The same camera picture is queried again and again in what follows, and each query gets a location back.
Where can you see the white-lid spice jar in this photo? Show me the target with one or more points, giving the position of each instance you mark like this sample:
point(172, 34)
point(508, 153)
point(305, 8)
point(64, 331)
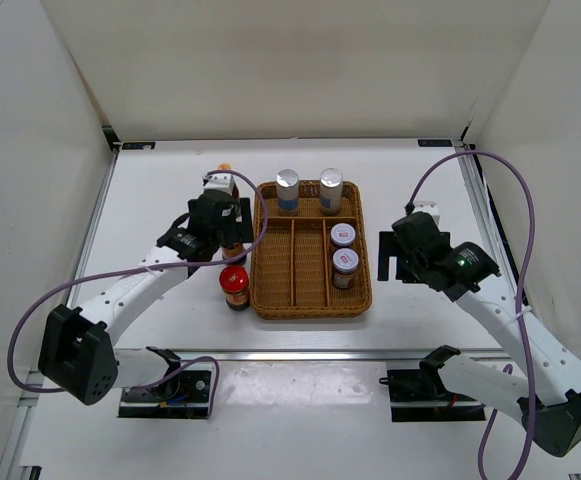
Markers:
point(342, 235)
point(345, 262)

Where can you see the red-lid chili jar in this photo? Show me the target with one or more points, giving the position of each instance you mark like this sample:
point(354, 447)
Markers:
point(234, 281)
point(234, 253)

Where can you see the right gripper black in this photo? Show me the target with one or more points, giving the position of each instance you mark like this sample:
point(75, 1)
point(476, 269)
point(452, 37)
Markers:
point(388, 248)

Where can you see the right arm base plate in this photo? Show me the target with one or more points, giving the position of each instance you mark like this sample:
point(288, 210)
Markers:
point(410, 402)

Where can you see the far yellow-cap sauce bottle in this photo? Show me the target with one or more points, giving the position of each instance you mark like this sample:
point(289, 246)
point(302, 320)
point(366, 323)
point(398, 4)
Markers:
point(225, 165)

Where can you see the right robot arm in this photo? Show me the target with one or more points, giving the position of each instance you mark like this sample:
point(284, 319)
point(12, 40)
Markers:
point(546, 401)

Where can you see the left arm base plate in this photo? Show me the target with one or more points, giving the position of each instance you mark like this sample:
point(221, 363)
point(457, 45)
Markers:
point(188, 395)

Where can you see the blue-label pellet jar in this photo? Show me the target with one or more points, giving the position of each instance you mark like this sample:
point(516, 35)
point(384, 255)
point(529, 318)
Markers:
point(287, 191)
point(330, 190)

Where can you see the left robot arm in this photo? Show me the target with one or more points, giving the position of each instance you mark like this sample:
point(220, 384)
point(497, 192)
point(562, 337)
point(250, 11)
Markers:
point(79, 352)

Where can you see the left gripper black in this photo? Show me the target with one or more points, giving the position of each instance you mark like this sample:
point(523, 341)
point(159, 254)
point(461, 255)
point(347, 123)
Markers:
point(235, 234)

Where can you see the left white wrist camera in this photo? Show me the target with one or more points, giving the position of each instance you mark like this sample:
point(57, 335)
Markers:
point(222, 181)

